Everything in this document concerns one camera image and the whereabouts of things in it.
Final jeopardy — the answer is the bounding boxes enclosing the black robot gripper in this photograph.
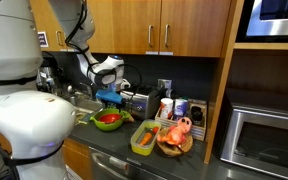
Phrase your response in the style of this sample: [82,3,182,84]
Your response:
[106,102,124,112]

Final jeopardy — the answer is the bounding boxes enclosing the red and blue bowl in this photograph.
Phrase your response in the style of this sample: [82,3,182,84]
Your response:
[99,114,121,124]

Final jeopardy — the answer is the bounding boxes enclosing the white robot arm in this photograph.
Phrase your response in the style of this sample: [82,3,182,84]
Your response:
[0,0,76,180]

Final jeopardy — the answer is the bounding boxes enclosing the green mixing bowl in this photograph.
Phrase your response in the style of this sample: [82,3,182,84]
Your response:
[90,108,134,131]

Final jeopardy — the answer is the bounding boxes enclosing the brown toy potato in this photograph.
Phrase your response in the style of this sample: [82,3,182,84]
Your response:
[124,114,135,123]

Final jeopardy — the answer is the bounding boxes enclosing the silver toaster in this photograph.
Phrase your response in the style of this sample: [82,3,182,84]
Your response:
[121,85,161,120]

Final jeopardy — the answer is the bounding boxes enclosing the stainless steel sink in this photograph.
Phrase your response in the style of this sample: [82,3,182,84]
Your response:
[65,95,103,124]

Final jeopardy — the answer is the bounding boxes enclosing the orange toy carrot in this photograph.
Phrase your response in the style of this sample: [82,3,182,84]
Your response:
[140,132,152,146]

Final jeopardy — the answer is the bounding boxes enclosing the yellow plastic container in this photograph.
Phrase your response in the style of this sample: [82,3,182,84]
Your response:
[130,120,161,156]

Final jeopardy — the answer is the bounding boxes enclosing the red white canister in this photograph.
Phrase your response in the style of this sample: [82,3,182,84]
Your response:
[160,98,173,119]

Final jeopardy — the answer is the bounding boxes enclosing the small sink tap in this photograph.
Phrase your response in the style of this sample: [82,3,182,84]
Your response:
[79,82,93,98]

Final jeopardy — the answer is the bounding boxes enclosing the blue white canister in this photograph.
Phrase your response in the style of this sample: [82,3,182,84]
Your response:
[174,99,188,120]

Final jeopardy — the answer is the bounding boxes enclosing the wicker basket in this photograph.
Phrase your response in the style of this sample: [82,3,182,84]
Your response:
[157,133,193,157]

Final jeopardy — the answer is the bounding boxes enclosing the stainless dishwasher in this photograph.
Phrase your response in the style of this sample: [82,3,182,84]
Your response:
[89,147,166,180]

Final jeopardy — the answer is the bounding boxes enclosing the wooden condiment box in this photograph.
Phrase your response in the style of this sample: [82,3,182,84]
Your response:
[155,98,207,141]

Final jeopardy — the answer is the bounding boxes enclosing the coffee maker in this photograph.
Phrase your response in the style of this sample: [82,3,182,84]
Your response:
[36,51,62,96]

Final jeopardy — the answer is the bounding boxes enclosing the upper wooden cabinets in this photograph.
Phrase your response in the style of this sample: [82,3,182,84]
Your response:
[28,0,232,59]

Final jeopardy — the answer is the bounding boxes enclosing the countertop microwave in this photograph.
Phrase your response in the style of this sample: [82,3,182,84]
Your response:
[220,89,288,180]

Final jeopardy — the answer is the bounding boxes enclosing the upper built-in microwave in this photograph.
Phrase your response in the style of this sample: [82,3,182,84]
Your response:
[236,0,288,43]

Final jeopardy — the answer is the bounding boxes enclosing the wall power outlet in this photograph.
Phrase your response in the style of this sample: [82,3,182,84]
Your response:
[158,79,172,97]

